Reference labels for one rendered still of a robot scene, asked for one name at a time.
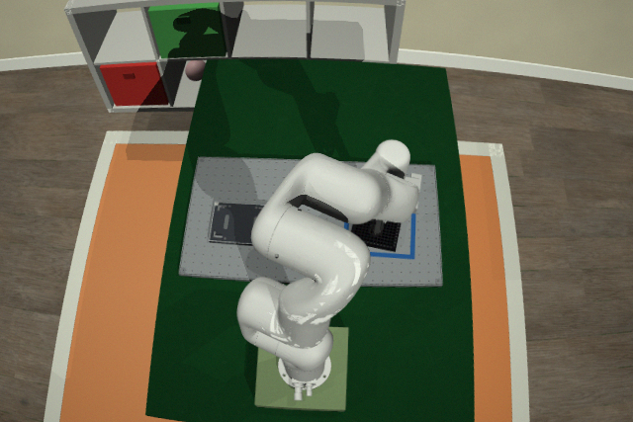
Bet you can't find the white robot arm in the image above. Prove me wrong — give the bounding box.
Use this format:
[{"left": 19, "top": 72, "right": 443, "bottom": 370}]
[{"left": 237, "top": 139, "right": 422, "bottom": 400}]

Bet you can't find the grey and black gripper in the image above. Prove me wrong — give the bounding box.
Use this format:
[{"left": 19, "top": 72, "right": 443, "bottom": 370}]
[{"left": 369, "top": 219, "right": 386, "bottom": 236}]

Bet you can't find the blue rectangular tape outline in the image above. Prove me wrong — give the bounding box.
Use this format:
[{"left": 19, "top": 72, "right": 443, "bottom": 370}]
[{"left": 344, "top": 213, "right": 415, "bottom": 259}]

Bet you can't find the black well plate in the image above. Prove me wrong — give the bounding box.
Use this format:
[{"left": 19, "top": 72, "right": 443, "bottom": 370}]
[{"left": 351, "top": 221, "right": 401, "bottom": 252}]

